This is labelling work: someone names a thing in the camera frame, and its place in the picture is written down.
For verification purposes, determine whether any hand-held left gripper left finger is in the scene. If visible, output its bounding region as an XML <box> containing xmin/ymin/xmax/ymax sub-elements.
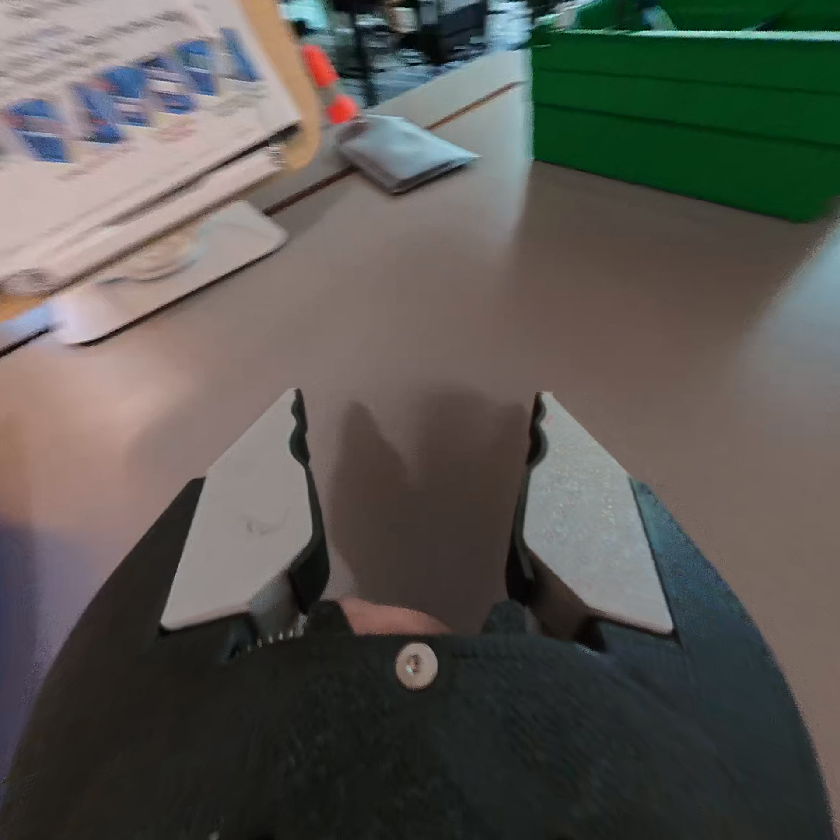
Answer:
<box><xmin>159</xmin><ymin>387</ymin><xmax>330</xmax><ymax>634</ymax></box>

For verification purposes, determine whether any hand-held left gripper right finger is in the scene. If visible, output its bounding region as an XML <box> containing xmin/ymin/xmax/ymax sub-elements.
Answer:
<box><xmin>505</xmin><ymin>391</ymin><xmax>676</xmax><ymax>641</ymax></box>

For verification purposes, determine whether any green plastic bin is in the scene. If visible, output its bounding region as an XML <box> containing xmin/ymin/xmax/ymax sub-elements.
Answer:
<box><xmin>530</xmin><ymin>0</ymin><xmax>840</xmax><ymax>224</ymax></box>

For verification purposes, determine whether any person's left hand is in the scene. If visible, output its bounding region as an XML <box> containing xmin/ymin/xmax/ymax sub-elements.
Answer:
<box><xmin>340</xmin><ymin>595</ymin><xmax>454</xmax><ymax>636</ymax></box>

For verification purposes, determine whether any silver grey pouch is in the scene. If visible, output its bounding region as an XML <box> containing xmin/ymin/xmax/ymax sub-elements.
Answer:
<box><xmin>336</xmin><ymin>113</ymin><xmax>481</xmax><ymax>196</ymax></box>

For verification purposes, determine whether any printed instruction sheet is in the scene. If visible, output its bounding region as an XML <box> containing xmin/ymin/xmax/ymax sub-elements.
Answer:
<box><xmin>0</xmin><ymin>0</ymin><xmax>304</xmax><ymax>283</ymax></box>

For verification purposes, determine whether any orange traffic cone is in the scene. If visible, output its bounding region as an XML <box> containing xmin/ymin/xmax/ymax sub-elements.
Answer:
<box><xmin>301</xmin><ymin>43</ymin><xmax>360</xmax><ymax>126</ymax></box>

